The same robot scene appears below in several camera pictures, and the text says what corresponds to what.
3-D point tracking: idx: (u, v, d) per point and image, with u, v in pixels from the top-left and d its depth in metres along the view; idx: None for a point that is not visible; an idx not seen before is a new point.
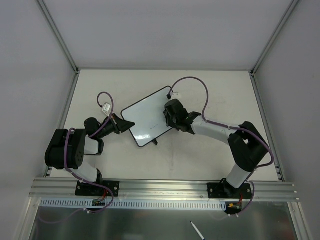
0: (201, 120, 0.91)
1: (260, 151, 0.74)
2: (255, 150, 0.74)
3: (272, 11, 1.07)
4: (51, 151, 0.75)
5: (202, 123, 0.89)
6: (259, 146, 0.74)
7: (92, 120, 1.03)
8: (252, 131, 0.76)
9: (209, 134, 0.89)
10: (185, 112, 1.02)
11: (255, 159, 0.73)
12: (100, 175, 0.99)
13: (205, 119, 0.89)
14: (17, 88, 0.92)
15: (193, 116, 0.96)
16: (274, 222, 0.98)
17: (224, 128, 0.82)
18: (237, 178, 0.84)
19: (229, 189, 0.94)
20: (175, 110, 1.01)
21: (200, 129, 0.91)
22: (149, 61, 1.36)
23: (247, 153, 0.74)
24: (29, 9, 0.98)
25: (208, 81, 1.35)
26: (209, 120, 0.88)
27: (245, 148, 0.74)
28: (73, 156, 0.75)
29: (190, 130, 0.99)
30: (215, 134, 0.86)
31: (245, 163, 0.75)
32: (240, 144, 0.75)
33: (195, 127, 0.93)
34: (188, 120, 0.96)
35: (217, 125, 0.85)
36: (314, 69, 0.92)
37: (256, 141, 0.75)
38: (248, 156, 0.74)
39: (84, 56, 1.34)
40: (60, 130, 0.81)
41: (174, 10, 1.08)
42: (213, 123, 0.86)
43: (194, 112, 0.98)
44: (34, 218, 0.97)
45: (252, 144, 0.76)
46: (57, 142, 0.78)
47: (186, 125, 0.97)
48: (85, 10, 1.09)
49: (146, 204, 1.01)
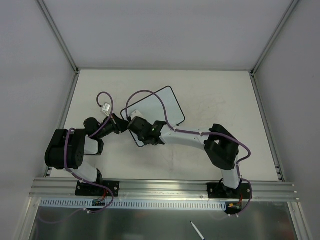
0: (170, 130, 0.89)
1: (233, 148, 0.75)
2: (227, 148, 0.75)
3: (272, 11, 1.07)
4: (51, 151, 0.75)
5: (171, 134, 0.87)
6: (231, 144, 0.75)
7: (92, 120, 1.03)
8: (222, 131, 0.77)
9: (181, 142, 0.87)
10: (148, 124, 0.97)
11: (231, 156, 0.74)
12: (100, 175, 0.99)
13: (173, 129, 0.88)
14: (17, 88, 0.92)
15: (158, 127, 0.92)
16: (275, 222, 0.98)
17: (196, 136, 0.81)
18: (230, 179, 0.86)
19: (231, 192, 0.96)
20: (138, 126, 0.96)
21: (171, 140, 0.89)
22: (149, 61, 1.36)
23: (223, 154, 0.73)
24: (29, 9, 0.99)
25: (208, 81, 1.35)
26: (177, 129, 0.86)
27: (220, 150, 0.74)
28: (73, 155, 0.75)
29: (160, 141, 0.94)
30: (188, 142, 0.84)
31: (223, 164, 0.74)
32: (216, 149, 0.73)
33: (164, 138, 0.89)
34: (153, 132, 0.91)
35: (187, 133, 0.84)
36: (314, 69, 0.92)
37: (228, 140, 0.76)
38: (225, 156, 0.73)
39: (84, 56, 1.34)
40: (60, 130, 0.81)
41: (174, 11, 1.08)
42: (182, 132, 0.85)
43: (158, 122, 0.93)
44: (34, 218, 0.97)
45: (224, 144, 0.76)
46: (56, 143, 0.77)
47: (154, 137, 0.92)
48: (85, 10, 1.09)
49: (146, 204, 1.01)
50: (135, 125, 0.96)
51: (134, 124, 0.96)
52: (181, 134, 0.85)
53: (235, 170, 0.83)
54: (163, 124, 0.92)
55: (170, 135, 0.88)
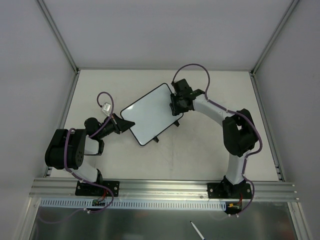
0: (204, 99, 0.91)
1: (248, 138, 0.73)
2: (244, 136, 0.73)
3: (272, 11, 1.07)
4: (51, 151, 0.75)
5: (204, 102, 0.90)
6: (249, 134, 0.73)
7: (92, 121, 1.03)
8: (247, 117, 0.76)
9: (209, 112, 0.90)
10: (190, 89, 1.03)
11: (243, 145, 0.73)
12: (100, 175, 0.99)
13: (207, 98, 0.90)
14: (17, 88, 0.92)
15: (197, 93, 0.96)
16: (274, 222, 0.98)
17: (222, 111, 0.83)
18: (232, 173, 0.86)
19: (228, 186, 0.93)
20: (181, 86, 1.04)
21: (200, 107, 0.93)
22: (149, 61, 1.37)
23: (236, 138, 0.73)
24: (30, 11, 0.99)
25: (208, 81, 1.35)
26: (210, 100, 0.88)
27: (236, 132, 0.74)
28: (73, 155, 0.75)
29: (191, 106, 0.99)
30: (214, 115, 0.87)
31: (232, 146, 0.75)
32: (232, 128, 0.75)
33: (196, 103, 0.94)
34: (191, 95, 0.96)
35: (217, 106, 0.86)
36: (314, 69, 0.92)
37: (248, 128, 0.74)
38: (236, 141, 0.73)
39: (84, 56, 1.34)
40: (60, 130, 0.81)
41: (174, 10, 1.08)
42: (214, 104, 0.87)
43: (199, 89, 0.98)
44: (34, 218, 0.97)
45: (244, 131, 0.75)
46: (57, 141, 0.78)
47: (188, 99, 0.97)
48: (85, 10, 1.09)
49: (146, 204, 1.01)
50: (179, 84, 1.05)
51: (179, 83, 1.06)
52: (212, 105, 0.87)
53: (241, 164, 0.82)
54: (201, 93, 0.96)
55: (202, 102, 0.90)
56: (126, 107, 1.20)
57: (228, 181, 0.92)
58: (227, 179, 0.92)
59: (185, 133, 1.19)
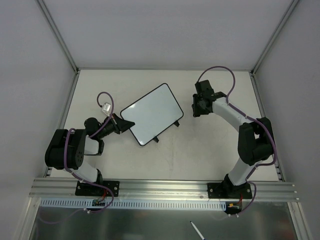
0: (224, 102, 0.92)
1: (264, 149, 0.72)
2: (260, 146, 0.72)
3: (271, 11, 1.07)
4: (51, 151, 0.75)
5: (224, 105, 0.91)
6: (266, 145, 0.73)
7: (92, 121, 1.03)
8: (267, 127, 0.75)
9: (226, 116, 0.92)
10: (212, 91, 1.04)
11: (257, 155, 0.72)
12: (100, 175, 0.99)
13: (227, 102, 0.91)
14: (17, 88, 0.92)
15: (218, 96, 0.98)
16: (274, 222, 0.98)
17: (241, 116, 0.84)
18: (236, 174, 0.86)
19: (228, 185, 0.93)
20: (202, 86, 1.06)
21: (219, 110, 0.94)
22: (149, 61, 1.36)
23: (251, 145, 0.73)
24: (29, 11, 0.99)
25: (218, 82, 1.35)
26: (231, 104, 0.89)
27: (252, 141, 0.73)
28: (73, 155, 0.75)
29: (210, 108, 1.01)
30: (231, 118, 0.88)
31: (245, 153, 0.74)
32: (249, 135, 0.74)
33: (215, 104, 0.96)
34: (212, 97, 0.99)
35: (237, 111, 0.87)
36: (314, 69, 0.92)
37: (266, 139, 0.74)
38: (251, 150, 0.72)
39: (84, 56, 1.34)
40: (60, 130, 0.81)
41: (174, 10, 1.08)
42: (234, 108, 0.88)
43: (221, 93, 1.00)
44: (34, 218, 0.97)
45: (261, 141, 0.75)
46: (57, 142, 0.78)
47: (208, 100, 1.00)
48: (85, 10, 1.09)
49: (146, 204, 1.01)
50: (201, 84, 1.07)
51: (202, 83, 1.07)
52: (232, 110, 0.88)
53: (249, 170, 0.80)
54: (222, 95, 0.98)
55: (222, 104, 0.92)
56: (126, 107, 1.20)
57: (229, 179, 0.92)
58: (229, 178, 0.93)
59: (185, 133, 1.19)
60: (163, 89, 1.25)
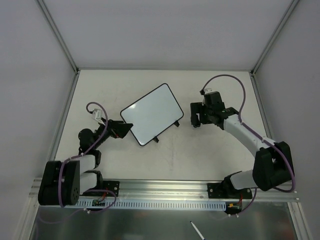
0: (237, 120, 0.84)
1: (282, 175, 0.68)
2: (278, 174, 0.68)
3: (272, 11, 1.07)
4: (45, 191, 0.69)
5: (236, 124, 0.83)
6: (284, 171, 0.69)
7: (87, 133, 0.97)
8: (284, 153, 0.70)
9: (239, 137, 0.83)
10: (222, 105, 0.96)
11: (275, 183, 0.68)
12: (100, 175, 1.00)
13: (241, 121, 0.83)
14: (16, 88, 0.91)
15: (230, 112, 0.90)
16: (274, 222, 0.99)
17: (257, 139, 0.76)
18: (238, 180, 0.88)
19: (228, 185, 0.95)
20: (213, 100, 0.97)
21: (231, 129, 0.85)
22: (149, 61, 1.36)
23: (270, 174, 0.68)
24: (29, 11, 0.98)
25: (213, 83, 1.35)
26: (244, 124, 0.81)
27: (270, 168, 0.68)
28: (70, 193, 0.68)
29: (220, 124, 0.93)
30: (244, 139, 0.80)
31: (263, 181, 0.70)
32: (267, 164, 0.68)
33: (226, 122, 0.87)
34: (222, 113, 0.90)
35: (251, 132, 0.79)
36: (314, 69, 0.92)
37: (284, 165, 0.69)
38: (269, 178, 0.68)
39: (84, 56, 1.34)
40: (52, 163, 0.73)
41: (174, 10, 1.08)
42: (248, 129, 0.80)
43: (233, 109, 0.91)
44: (34, 218, 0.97)
45: (278, 166, 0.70)
46: (50, 177, 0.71)
47: (219, 117, 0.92)
48: (85, 10, 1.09)
49: (146, 204, 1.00)
50: (211, 97, 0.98)
51: (211, 96, 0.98)
52: (246, 130, 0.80)
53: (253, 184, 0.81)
54: (235, 112, 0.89)
55: (234, 123, 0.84)
56: (126, 107, 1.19)
57: (230, 180, 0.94)
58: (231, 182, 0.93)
59: (185, 133, 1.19)
60: (164, 90, 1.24)
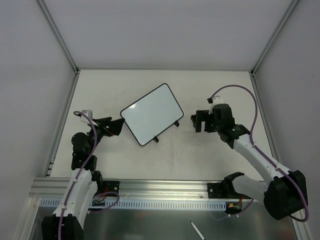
0: (248, 142, 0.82)
1: (295, 205, 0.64)
2: (292, 203, 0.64)
3: (272, 11, 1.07)
4: None
5: (248, 145, 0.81)
6: (297, 201, 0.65)
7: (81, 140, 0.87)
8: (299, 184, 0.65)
9: (250, 159, 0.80)
10: (233, 121, 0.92)
11: (287, 213, 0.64)
12: (100, 175, 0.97)
13: (253, 143, 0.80)
14: (17, 87, 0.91)
15: (241, 132, 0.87)
16: (273, 222, 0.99)
17: (271, 166, 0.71)
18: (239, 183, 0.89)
19: (228, 185, 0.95)
20: (224, 116, 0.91)
21: (242, 150, 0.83)
22: (149, 61, 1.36)
23: (284, 205, 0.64)
24: (29, 10, 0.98)
25: (213, 83, 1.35)
26: (257, 146, 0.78)
27: (284, 199, 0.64)
28: None
29: (229, 143, 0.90)
30: (256, 163, 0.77)
31: (275, 210, 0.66)
32: (282, 196, 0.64)
33: (236, 142, 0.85)
34: (232, 132, 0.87)
35: (265, 158, 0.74)
36: (314, 69, 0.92)
37: (298, 194, 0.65)
38: (282, 208, 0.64)
39: (84, 56, 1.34)
40: (48, 218, 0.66)
41: (175, 10, 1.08)
42: (261, 153, 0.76)
43: (245, 129, 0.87)
44: (34, 219, 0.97)
45: (290, 194, 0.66)
46: (50, 233, 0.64)
47: (229, 135, 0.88)
48: (85, 10, 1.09)
49: (146, 204, 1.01)
50: (222, 112, 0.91)
51: (222, 111, 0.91)
52: (257, 153, 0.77)
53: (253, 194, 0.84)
54: (246, 132, 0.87)
55: (246, 144, 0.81)
56: (126, 107, 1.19)
57: (230, 180, 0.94)
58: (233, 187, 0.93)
59: (185, 133, 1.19)
60: (164, 89, 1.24)
